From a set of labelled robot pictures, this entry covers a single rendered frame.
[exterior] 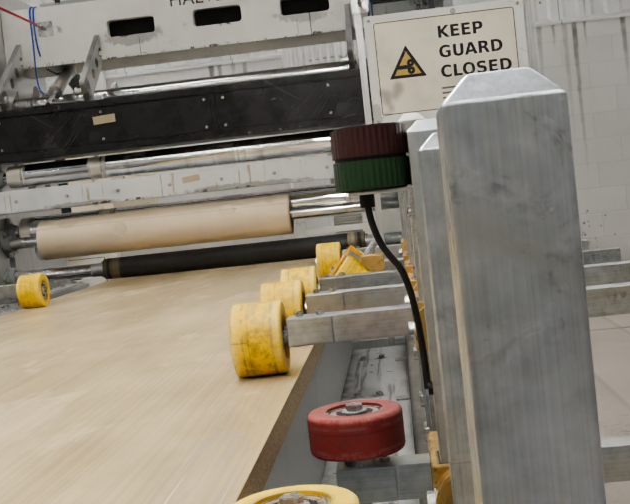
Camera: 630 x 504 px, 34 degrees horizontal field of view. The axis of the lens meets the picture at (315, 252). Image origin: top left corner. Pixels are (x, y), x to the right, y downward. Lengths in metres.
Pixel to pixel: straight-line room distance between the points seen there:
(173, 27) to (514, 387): 3.23
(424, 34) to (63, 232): 1.26
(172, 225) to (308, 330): 2.11
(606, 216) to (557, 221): 9.33
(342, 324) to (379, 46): 2.07
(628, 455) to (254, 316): 0.42
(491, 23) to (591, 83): 6.54
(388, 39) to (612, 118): 6.65
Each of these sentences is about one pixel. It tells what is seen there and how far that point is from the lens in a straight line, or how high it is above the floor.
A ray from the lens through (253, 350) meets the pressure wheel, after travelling 1.08.
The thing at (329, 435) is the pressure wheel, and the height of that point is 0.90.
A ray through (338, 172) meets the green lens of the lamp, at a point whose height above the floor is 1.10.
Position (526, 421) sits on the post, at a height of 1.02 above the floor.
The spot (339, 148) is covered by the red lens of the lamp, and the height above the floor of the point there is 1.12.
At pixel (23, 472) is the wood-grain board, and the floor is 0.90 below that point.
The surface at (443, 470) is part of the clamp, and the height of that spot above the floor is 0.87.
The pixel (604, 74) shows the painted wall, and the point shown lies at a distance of 9.66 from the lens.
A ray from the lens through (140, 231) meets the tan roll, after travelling 3.20.
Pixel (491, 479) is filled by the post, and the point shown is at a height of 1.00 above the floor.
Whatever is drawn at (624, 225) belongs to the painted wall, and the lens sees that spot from 9.65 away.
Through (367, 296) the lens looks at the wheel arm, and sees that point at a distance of 1.34.
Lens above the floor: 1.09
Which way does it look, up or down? 3 degrees down
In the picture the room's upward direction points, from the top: 6 degrees counter-clockwise
